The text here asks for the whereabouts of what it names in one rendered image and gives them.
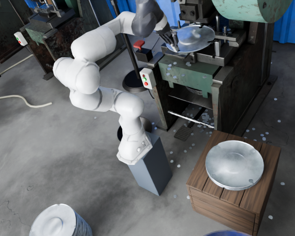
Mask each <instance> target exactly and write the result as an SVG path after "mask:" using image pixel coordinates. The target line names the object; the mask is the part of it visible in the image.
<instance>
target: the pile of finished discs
mask: <svg viewBox="0 0 295 236"><path fill-rule="evenodd" d="M263 170H264V162H263V158H262V156H261V154H260V153H259V152H258V151H257V150H256V149H255V148H254V147H253V146H251V145H250V144H247V143H245V142H242V141H237V140H228V141H224V142H221V143H219V144H218V145H216V146H214V147H213V148H211V149H210V151H209V152H208V154H207V156H206V171H207V173H208V175H209V177H210V178H211V180H212V181H213V182H214V183H216V184H217V185H218V186H220V187H222V188H223V187H225V189H228V190H233V191H240V190H245V189H248V188H250V187H252V186H254V185H255V184H256V183H257V182H258V181H259V180H260V178H261V177H262V174H263Z"/></svg>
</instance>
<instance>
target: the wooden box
mask: <svg viewBox="0 0 295 236"><path fill-rule="evenodd" d="M228 140H237V141H242V142H245V143H247V144H250V145H251V146H253V147H254V148H255V149H256V150H257V151H258V152H259V153H260V154H261V156H262V158H263V162H264V170H263V174H262V177H261V178H260V180H259V181H258V182H257V183H256V184H255V185H254V186H252V187H250V188H248V189H246V190H240V191H233V190H228V189H225V187H223V188H222V187H220V186H218V185H217V184H216V183H214V182H213V181H212V180H211V178H210V177H209V175H208V173H207V170H206V157H207V154H208V152H209V151H210V149H211V148H213V147H214V146H216V145H218V144H219V143H221V142H224V141H228ZM280 152H281V148H280V147H276V146H272V145H269V144H265V143H263V144H262V142H258V141H254V140H250V139H247V138H246V139H245V138H243V137H239V136H236V135H232V134H228V133H224V132H221V131H217V130H213V132H212V134H211V136H210V138H209V140H208V142H207V144H206V146H205V148H204V150H203V152H202V153H201V155H200V157H199V159H198V161H197V163H196V165H195V167H194V169H193V171H192V173H191V175H190V176H189V178H188V180H187V182H186V187H187V190H188V194H189V197H190V201H191V204H192V208H193V211H195V212H197V213H199V214H201V215H203V216H205V217H208V218H210V219H212V220H214V221H216V222H219V223H221V224H223V225H225V226H227V227H230V228H232V229H234V230H236V231H240V232H244V233H246V234H249V235H251V236H257V234H258V230H259V227H260V224H261V222H262V218H263V215H264V212H265V209H266V205H267V202H268V199H269V196H270V193H271V190H272V187H273V183H274V180H275V175H276V171H277V167H278V162H279V157H280Z"/></svg>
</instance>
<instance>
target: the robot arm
mask: <svg viewBox="0 0 295 236"><path fill-rule="evenodd" d="M135 2H136V13H132V12H129V11H124V12H122V13H121V14H120V15H119V16H118V17H117V18H115V19H114V20H112V21H110V22H108V23H106V24H104V25H102V26H100V27H98V28H97V29H95V30H92V31H89V32H87V33H85V34H84V35H82V36H81V37H79V38H78V39H76V40H74V41H73V43H72V44H71V50H72V54H73V56H74V57H75V59H72V58H71V57H61V58H59V59H58V60H57V61H56V62H55V63H54V66H53V72H54V75H55V76H56V78H57V79H58V80H59V81H60V82H61V83H62V84H64V85H65V86H66V87H69V88H70V99H71V102H72V104H73V105H74V106H76V107H79V108H82V109H85V110H90V111H102V112H106V111H108V110H111V111H114V112H117V113H119V114H120V118H119V123H120V125H121V127H122V131H123V137H122V140H121V143H120V145H119V148H118V149H119V152H118V154H117V157H118V159H119V160H120V161H122V162H124V163H126V164H130V165H135V164H136V163H137V162H138V161H139V160H140V159H141V158H142V157H143V156H144V155H145V154H146V153H147V152H148V151H149V150H150V149H151V148H152V144H151V138H150V137H149V135H148V134H147V133H146V131H145V129H144V126H143V124H142V122H141V120H140V115H141V114H142V113H143V111H144V101H143V100H142V99H141V98H139V97H138V96H136V95H133V94H130V93H126V92H124V91H121V90H118V89H115V88H105V87H100V83H101V75H100V73H99V66H98V65H97V64H96V63H95V62H96V61H97V60H99V59H101V58H104V57H105V56H107V55H108V54H110V53H112V52H113V51H114V50H115V47H116V42H117V41H116V38H115V35H117V34H119V33H126V34H130V35H135V36H138V37H142V38H145V37H148V36H149V35H150V34H151V33H152V32H153V30H155V31H156V33H155V34H156V35H158V36H159V37H160V38H161V39H162V40H163V41H164V42H165V43H166V44H169V45H170V46H171V47H172V48H173V50H174V51H175V52H178V50H179V47H178V45H177V44H178V42H179V40H178V37H177V32H173V31H172V30H171V29H170V24H169V23H168V20H167V17H166V15H165V13H164V12H163V11H162V10H161V9H160V6H159V5H158V3H157V1H156V0H136V1H135Z"/></svg>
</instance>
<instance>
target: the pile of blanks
mask: <svg viewBox="0 0 295 236"><path fill-rule="evenodd" d="M74 212H75V211H74ZM75 215H76V226H74V227H75V230H74V233H73V235H72V236H92V230H91V227H90V226H89V224H88V223H87V222H86V221H85V220H84V219H83V218H82V217H81V216H80V215H78V214H77V213H76V212H75Z"/></svg>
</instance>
